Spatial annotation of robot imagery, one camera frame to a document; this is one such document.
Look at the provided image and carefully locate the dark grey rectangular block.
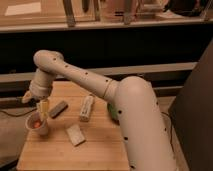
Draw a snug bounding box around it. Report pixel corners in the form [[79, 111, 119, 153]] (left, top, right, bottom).
[[49, 101, 68, 118]]

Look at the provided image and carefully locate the dark panel at right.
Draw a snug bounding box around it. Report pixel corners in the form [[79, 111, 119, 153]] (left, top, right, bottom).
[[169, 39, 213, 171]]

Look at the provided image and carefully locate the red pepper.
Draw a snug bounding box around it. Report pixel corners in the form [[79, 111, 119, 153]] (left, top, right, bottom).
[[33, 121, 42, 129]]

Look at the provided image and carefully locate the beige ceramic cup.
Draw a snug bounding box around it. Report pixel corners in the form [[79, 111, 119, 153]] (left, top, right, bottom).
[[25, 112, 49, 136]]

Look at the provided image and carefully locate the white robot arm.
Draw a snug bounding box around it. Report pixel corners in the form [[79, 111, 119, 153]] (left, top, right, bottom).
[[26, 50, 179, 171]]

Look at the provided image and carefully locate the beige sponge block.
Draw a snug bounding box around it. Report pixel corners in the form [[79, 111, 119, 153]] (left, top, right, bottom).
[[66, 124, 86, 146]]

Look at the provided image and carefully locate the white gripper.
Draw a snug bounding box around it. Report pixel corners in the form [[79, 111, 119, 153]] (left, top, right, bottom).
[[22, 69, 54, 121]]

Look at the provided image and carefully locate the black cable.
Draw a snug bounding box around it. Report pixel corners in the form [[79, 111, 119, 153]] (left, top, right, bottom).
[[0, 106, 38, 118]]

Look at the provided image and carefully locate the white snack package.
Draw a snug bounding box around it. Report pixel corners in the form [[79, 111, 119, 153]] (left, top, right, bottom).
[[79, 95, 94, 122]]

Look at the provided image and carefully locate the green round object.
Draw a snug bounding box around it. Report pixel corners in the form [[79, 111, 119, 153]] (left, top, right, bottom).
[[107, 104, 118, 121]]

